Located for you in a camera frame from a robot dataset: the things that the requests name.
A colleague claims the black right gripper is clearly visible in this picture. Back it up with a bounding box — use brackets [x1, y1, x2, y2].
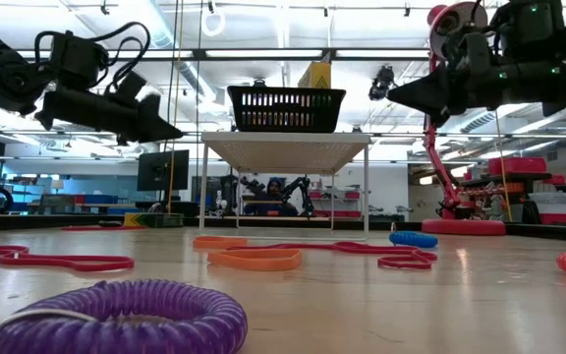
[386, 63, 566, 128]

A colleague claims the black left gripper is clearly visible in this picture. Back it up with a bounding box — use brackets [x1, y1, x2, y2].
[34, 91, 185, 145]

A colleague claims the black plastic basket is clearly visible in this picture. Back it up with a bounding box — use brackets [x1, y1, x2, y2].
[226, 85, 348, 135]

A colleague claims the blue coil wristband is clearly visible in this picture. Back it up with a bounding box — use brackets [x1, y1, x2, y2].
[388, 220, 439, 250]

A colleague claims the orange rubber band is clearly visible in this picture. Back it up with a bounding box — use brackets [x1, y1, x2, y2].
[206, 247, 304, 272]
[192, 235, 249, 250]

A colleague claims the red desk lamp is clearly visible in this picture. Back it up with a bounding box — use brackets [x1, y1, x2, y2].
[421, 1, 507, 236]

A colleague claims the black monitor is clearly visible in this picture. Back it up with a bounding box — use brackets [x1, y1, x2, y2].
[137, 149, 191, 193]

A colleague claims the large red crate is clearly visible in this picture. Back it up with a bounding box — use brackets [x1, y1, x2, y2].
[487, 156, 548, 177]

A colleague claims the white perforated metal shelf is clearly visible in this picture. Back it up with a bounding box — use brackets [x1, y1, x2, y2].
[198, 131, 373, 243]

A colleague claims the person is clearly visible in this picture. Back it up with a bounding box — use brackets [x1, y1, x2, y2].
[243, 176, 300, 217]

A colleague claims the long red rubber band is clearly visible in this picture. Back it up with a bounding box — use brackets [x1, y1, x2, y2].
[225, 240, 439, 271]

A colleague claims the purple coil wristband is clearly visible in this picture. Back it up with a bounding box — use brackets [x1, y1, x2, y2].
[0, 278, 249, 354]

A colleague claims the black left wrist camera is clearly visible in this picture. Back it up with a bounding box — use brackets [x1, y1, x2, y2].
[109, 70, 149, 108]

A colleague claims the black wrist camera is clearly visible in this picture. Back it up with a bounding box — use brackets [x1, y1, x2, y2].
[109, 70, 149, 108]
[447, 29, 491, 70]

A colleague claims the black ceiling camera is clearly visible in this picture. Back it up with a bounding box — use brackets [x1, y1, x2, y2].
[368, 65, 403, 103]

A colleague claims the yellow hanging cord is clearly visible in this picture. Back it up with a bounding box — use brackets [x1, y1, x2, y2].
[166, 0, 185, 218]

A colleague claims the black hanging cord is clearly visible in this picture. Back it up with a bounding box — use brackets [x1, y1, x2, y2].
[195, 0, 203, 134]

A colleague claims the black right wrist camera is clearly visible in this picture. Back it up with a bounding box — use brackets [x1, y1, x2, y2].
[447, 29, 491, 70]

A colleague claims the white hanging ring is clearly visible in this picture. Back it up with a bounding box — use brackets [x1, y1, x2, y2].
[199, 9, 227, 38]

